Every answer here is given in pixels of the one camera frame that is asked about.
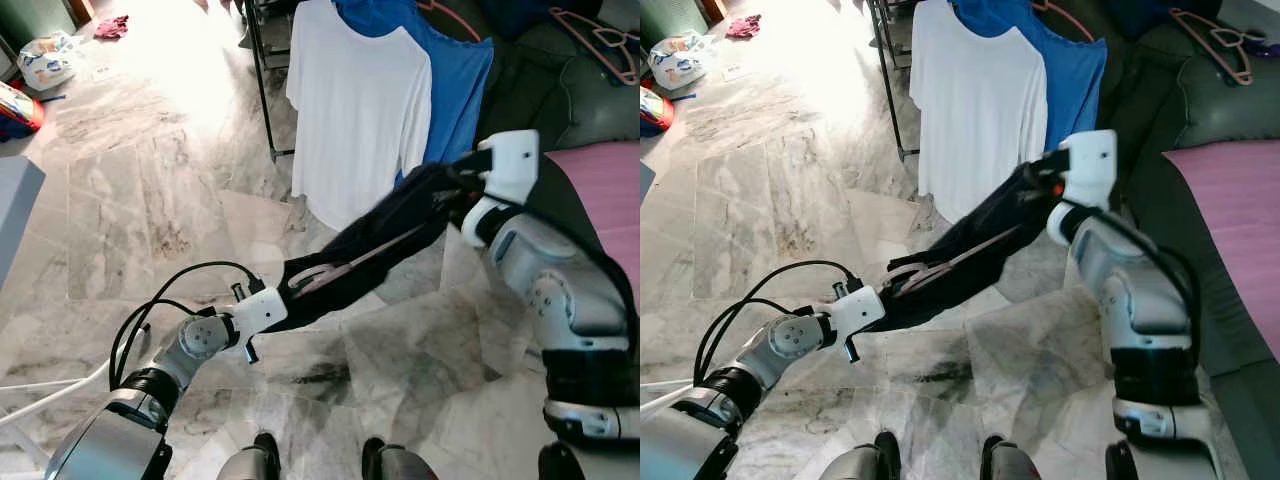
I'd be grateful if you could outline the robot left leg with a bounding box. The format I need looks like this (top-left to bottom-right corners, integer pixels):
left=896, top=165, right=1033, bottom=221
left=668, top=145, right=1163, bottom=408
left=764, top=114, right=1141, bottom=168
left=825, top=430, right=901, bottom=480
left=215, top=432, right=281, bottom=480

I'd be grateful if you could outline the white t-shirt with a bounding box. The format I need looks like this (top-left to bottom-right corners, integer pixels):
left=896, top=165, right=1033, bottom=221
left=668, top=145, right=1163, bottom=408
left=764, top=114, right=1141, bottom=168
left=285, top=0, right=433, bottom=233
left=908, top=0, right=1051, bottom=226

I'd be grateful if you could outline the grey-blue folding table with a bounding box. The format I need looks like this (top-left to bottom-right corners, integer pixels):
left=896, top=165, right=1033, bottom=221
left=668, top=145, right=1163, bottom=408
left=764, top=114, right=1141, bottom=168
left=0, top=155, right=113, bottom=471
left=640, top=158, right=707, bottom=399

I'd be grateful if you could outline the red printed bag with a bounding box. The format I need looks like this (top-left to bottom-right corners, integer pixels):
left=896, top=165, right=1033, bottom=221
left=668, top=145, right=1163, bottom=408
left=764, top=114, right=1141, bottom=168
left=0, top=82, right=46, bottom=141
left=640, top=85, right=666, bottom=136

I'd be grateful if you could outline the pink mat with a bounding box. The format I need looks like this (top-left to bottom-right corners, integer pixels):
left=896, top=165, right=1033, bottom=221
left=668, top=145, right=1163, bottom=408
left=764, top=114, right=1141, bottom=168
left=1162, top=140, right=1280, bottom=363
left=545, top=140, right=641, bottom=301

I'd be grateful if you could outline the dark green sofa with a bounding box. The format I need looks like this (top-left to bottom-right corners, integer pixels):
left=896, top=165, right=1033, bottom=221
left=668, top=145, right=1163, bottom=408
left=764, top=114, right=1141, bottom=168
left=1060, top=0, right=1280, bottom=376
left=430, top=0, right=641, bottom=291

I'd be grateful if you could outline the brown plastic clothes hanger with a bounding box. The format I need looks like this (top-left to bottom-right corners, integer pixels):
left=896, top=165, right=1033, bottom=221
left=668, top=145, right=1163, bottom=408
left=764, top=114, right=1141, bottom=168
left=290, top=222, right=431, bottom=298
left=1168, top=8, right=1266, bottom=88
left=548, top=8, right=641, bottom=88
left=895, top=225, right=1026, bottom=298

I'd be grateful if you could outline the white printed plastic bag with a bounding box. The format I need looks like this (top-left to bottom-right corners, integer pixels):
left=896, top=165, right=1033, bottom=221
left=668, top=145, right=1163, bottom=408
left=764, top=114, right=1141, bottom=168
left=15, top=30, right=79, bottom=91
left=648, top=30, right=713, bottom=89

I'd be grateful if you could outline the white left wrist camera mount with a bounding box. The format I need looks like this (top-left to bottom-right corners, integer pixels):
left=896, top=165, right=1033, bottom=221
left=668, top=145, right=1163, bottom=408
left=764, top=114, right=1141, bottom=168
left=230, top=288, right=289, bottom=336
left=825, top=285, right=886, bottom=336

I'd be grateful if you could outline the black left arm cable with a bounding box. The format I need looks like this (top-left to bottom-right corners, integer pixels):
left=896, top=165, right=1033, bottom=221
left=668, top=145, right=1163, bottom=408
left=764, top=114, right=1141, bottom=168
left=695, top=261, right=861, bottom=386
left=108, top=262, right=266, bottom=391

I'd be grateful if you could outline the black metal clothes rack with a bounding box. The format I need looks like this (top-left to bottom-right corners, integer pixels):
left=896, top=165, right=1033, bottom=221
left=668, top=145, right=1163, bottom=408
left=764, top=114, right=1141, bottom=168
left=865, top=0, right=926, bottom=163
left=235, top=0, right=331, bottom=166

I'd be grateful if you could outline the robot leg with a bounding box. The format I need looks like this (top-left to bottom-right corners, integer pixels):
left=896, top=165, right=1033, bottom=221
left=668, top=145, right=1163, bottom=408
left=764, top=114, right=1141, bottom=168
left=360, top=437, right=431, bottom=480
left=215, top=432, right=281, bottom=480
left=980, top=435, right=1046, bottom=480
left=825, top=430, right=901, bottom=480

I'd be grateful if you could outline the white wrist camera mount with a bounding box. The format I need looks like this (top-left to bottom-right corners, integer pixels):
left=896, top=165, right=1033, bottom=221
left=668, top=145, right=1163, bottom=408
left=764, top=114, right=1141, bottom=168
left=230, top=288, right=289, bottom=336
left=1045, top=130, right=1119, bottom=246
left=825, top=285, right=886, bottom=336
left=460, top=130, right=541, bottom=249

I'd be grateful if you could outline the orange plastic clothes hanger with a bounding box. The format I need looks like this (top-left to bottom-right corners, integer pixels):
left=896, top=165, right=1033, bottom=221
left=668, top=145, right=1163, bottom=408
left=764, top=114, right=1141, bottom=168
left=415, top=0, right=491, bottom=43
left=1030, top=0, right=1106, bottom=43

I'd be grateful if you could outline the blue t-shirt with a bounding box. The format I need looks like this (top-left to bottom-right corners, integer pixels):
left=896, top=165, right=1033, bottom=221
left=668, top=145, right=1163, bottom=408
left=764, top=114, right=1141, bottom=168
left=950, top=0, right=1109, bottom=181
left=335, top=0, right=496, bottom=186

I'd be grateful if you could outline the navy garment white piping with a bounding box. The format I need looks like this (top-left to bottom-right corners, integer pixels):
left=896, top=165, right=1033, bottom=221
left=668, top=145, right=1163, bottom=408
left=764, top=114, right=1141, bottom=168
left=885, top=160, right=1066, bottom=334
left=262, top=160, right=491, bottom=334

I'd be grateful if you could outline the dark blue cloth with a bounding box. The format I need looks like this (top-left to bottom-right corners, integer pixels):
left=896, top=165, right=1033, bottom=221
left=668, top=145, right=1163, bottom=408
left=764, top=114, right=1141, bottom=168
left=1100, top=0, right=1166, bottom=36
left=480, top=0, right=546, bottom=36

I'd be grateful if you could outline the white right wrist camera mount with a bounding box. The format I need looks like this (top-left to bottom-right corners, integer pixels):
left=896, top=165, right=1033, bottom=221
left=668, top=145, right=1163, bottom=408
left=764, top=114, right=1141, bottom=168
left=1045, top=130, right=1119, bottom=246
left=460, top=130, right=541, bottom=249

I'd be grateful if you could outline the robot right leg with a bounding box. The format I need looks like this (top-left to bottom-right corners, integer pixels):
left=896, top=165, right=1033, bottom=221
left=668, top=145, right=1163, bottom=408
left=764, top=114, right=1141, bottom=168
left=980, top=435, right=1046, bottom=480
left=360, top=437, right=431, bottom=480

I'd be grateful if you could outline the dark green cabinet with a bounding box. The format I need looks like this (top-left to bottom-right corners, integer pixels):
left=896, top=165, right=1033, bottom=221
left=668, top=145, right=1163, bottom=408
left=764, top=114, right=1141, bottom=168
left=0, top=0, right=96, bottom=41
left=640, top=0, right=726, bottom=31

